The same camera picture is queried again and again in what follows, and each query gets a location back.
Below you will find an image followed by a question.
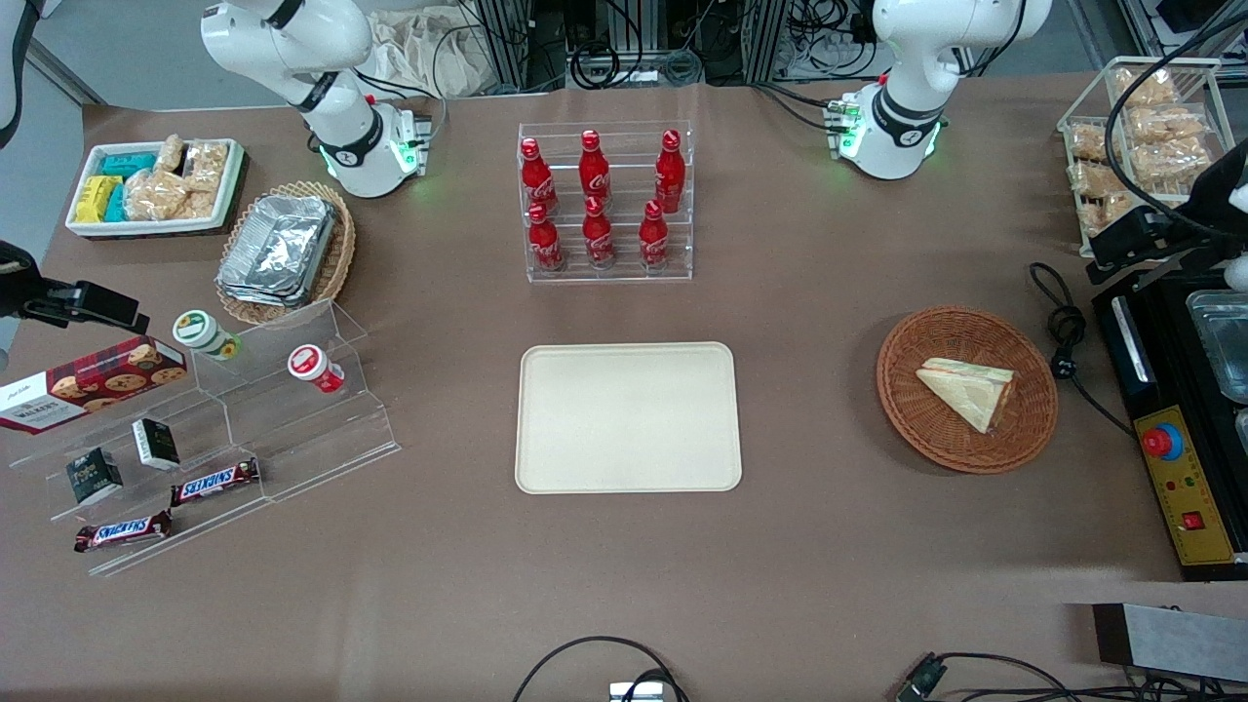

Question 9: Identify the yellow snack pack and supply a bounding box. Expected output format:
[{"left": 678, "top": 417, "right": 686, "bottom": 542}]
[{"left": 75, "top": 175, "right": 123, "bottom": 224}]

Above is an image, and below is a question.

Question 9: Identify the red lid yogurt cup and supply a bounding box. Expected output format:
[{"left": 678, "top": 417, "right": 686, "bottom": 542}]
[{"left": 287, "top": 343, "right": 346, "bottom": 395}]

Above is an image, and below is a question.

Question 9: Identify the white rectangular snack tray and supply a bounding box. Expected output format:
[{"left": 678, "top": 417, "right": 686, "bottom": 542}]
[{"left": 64, "top": 137, "right": 246, "bottom": 239}]

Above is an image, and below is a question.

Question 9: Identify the steel pan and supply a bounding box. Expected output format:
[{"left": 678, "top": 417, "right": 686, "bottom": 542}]
[{"left": 1186, "top": 290, "right": 1248, "bottom": 404}]

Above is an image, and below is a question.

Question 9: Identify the clear bag of pastry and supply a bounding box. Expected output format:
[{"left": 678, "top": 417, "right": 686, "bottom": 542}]
[
  {"left": 1126, "top": 105, "right": 1211, "bottom": 147},
  {"left": 1080, "top": 193, "right": 1138, "bottom": 238},
  {"left": 1068, "top": 161, "right": 1132, "bottom": 201},
  {"left": 1069, "top": 123, "right": 1123, "bottom": 163},
  {"left": 1114, "top": 66, "right": 1180, "bottom": 109},
  {"left": 1129, "top": 139, "right": 1216, "bottom": 192}
]

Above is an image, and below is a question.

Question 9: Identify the red tartan cookie box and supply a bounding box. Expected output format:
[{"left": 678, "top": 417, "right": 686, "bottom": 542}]
[{"left": 0, "top": 335, "right": 188, "bottom": 436}]

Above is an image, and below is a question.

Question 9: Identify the black power cable with plug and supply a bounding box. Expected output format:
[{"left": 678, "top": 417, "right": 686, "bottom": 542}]
[{"left": 1029, "top": 261, "right": 1138, "bottom": 438}]

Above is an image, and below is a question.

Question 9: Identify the aluminium frame post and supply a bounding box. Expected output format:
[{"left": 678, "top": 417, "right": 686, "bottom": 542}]
[
  {"left": 476, "top": 0, "right": 534, "bottom": 91},
  {"left": 744, "top": 0, "right": 789, "bottom": 83}
]

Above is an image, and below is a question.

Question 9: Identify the small black carton box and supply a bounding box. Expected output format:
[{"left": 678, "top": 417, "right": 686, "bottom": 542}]
[
  {"left": 132, "top": 417, "right": 182, "bottom": 472},
  {"left": 65, "top": 448, "right": 125, "bottom": 506}
]

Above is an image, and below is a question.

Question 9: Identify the clear acrylic bottle rack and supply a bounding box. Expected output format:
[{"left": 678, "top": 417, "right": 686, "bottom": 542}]
[{"left": 518, "top": 121, "right": 694, "bottom": 285}]

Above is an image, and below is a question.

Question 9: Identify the triangular sandwich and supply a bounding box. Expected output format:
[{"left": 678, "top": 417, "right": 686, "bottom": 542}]
[{"left": 916, "top": 357, "right": 1016, "bottom": 435}]

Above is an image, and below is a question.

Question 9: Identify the round brown wicker basket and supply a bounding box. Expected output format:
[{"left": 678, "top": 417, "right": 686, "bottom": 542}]
[{"left": 876, "top": 306, "right": 1060, "bottom": 476}]

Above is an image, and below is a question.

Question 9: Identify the grey metal box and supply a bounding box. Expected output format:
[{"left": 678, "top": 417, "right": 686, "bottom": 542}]
[{"left": 1091, "top": 602, "right": 1248, "bottom": 684}]

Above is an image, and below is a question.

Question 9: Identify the cream plastic serving tray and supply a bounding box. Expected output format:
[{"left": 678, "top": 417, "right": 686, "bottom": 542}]
[{"left": 515, "top": 341, "right": 743, "bottom": 494}]

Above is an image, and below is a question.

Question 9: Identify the black appliance yellow panel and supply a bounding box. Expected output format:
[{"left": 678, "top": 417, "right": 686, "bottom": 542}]
[{"left": 1090, "top": 255, "right": 1248, "bottom": 583}]

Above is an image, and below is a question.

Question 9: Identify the black cable with connector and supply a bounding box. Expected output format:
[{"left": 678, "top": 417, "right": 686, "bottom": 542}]
[{"left": 895, "top": 650, "right": 1248, "bottom": 702}]

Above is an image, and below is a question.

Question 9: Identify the red cola bottle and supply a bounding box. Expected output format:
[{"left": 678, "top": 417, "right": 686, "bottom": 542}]
[
  {"left": 520, "top": 137, "right": 560, "bottom": 215},
  {"left": 654, "top": 130, "right": 686, "bottom": 214},
  {"left": 582, "top": 197, "right": 617, "bottom": 269},
  {"left": 579, "top": 130, "right": 612, "bottom": 206},
  {"left": 527, "top": 203, "right": 566, "bottom": 273},
  {"left": 639, "top": 201, "right": 672, "bottom": 270}
]

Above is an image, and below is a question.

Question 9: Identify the beige cloth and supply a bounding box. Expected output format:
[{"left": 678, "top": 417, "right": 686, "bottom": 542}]
[{"left": 364, "top": 8, "right": 490, "bottom": 99}]

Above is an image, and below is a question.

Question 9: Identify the foil container stack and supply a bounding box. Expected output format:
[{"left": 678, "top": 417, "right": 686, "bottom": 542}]
[{"left": 216, "top": 195, "right": 338, "bottom": 308}]

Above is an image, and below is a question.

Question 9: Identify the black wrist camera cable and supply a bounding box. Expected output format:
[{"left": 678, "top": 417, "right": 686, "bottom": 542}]
[{"left": 1105, "top": 8, "right": 1248, "bottom": 245}]

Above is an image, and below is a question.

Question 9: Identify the black looped cable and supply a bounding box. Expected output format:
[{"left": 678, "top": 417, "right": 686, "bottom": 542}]
[{"left": 511, "top": 636, "right": 689, "bottom": 702}]

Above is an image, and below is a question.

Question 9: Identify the brown Snickers bar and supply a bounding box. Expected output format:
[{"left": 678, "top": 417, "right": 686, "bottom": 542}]
[
  {"left": 170, "top": 457, "right": 262, "bottom": 508},
  {"left": 73, "top": 509, "right": 175, "bottom": 555}
]

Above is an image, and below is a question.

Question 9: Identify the white wire basket rack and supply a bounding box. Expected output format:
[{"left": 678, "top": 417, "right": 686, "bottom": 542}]
[{"left": 1058, "top": 56, "right": 1248, "bottom": 260}]

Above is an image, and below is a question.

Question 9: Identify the light oval wicker basket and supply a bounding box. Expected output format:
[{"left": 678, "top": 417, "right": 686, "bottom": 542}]
[{"left": 214, "top": 180, "right": 357, "bottom": 327}]

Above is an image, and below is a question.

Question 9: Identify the clear acrylic stepped shelf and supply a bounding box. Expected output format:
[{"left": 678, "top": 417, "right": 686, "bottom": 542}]
[{"left": 8, "top": 300, "right": 402, "bottom": 577}]

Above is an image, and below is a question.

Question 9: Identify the green lid yogurt cup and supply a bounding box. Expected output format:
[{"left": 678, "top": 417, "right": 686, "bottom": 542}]
[{"left": 173, "top": 309, "right": 243, "bottom": 363}]

